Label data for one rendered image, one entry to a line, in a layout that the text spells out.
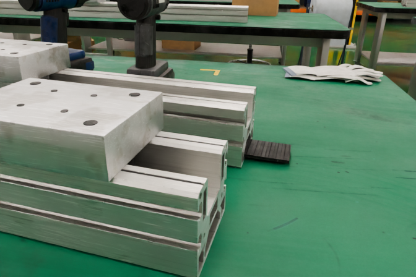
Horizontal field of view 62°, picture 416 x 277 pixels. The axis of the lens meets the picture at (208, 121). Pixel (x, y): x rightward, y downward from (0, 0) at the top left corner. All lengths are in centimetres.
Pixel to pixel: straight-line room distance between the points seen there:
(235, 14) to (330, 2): 214
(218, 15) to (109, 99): 172
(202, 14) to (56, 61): 149
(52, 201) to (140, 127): 10
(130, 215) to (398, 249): 25
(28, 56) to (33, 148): 28
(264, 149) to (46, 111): 29
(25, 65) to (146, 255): 35
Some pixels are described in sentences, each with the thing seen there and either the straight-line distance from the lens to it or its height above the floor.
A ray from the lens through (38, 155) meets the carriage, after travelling 31.
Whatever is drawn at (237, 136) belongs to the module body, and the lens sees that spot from 44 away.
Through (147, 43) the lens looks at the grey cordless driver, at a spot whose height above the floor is 89.
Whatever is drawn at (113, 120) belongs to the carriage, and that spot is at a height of 90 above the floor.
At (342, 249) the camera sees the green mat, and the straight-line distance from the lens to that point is 37.
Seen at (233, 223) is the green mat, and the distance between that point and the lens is 37.
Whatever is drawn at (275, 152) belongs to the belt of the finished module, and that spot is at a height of 79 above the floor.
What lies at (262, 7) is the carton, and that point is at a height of 84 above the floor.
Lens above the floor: 101
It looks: 23 degrees down
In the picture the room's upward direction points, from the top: 1 degrees clockwise
